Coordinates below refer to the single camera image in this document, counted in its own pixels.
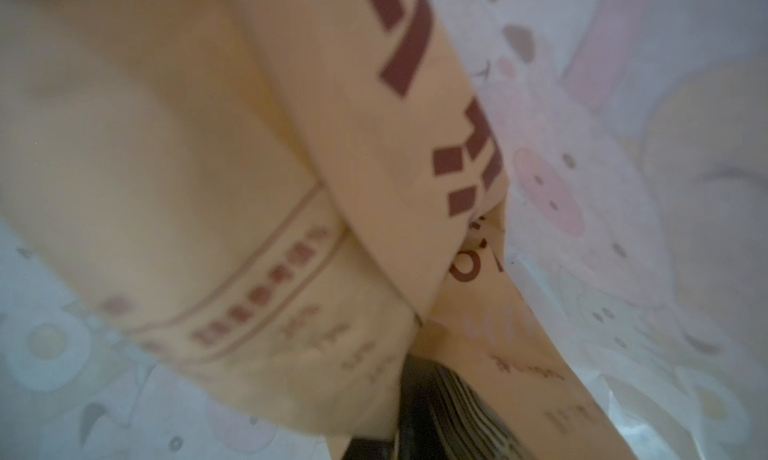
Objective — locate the tan paper bag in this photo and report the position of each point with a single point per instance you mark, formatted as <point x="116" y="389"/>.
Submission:
<point x="278" y="201"/>

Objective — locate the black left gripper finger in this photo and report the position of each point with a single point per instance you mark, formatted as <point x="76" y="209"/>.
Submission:
<point x="441" y="417"/>

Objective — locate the cartoon animal paper bag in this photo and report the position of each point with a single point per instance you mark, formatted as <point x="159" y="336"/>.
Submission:
<point x="633" y="135"/>

